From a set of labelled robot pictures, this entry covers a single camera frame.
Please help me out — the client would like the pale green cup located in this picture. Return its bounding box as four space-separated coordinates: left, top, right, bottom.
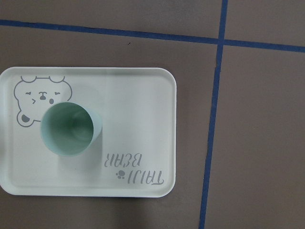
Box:
41 102 102 156

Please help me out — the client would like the white bear print tray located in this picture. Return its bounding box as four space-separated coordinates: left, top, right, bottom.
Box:
0 67 177 198

